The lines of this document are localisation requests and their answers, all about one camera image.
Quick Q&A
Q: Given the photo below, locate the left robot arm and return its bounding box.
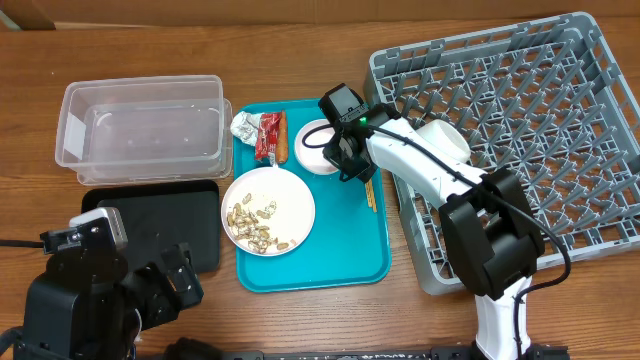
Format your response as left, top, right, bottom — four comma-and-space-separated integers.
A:
1, 244, 204, 359

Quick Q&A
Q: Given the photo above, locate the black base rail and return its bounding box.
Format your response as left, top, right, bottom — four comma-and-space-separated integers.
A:
221, 346, 472, 360

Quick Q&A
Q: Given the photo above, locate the red snack wrapper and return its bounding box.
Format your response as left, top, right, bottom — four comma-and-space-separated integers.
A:
255, 112, 282, 165

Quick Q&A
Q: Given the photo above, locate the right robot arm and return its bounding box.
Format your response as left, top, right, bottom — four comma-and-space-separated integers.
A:
318, 84, 544, 359

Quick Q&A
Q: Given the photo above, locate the clear plastic storage bin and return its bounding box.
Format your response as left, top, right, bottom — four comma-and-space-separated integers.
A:
54, 75, 233, 186

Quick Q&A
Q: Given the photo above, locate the white plate with peanut shells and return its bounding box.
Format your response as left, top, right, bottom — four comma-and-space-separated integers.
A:
220, 166, 316, 257

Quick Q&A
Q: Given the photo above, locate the grey dishwasher rack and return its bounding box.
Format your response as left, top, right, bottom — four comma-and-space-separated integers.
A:
364, 12, 639, 268

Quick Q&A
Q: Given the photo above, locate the pink-rimmed white bowl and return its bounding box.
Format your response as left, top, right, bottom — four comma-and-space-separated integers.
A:
294, 119, 338, 175

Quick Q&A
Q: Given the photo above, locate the white bowl with green rim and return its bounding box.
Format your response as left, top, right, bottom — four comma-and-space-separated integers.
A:
416, 120, 471, 162

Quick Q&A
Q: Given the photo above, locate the orange carrot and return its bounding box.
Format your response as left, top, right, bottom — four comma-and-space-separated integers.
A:
275, 110, 289, 164

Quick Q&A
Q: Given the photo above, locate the black plastic tray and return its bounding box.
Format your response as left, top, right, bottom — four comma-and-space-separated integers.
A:
81, 180, 221, 274

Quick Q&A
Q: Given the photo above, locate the teal serving tray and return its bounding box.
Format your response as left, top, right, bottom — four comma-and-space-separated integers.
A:
232, 97, 393, 294

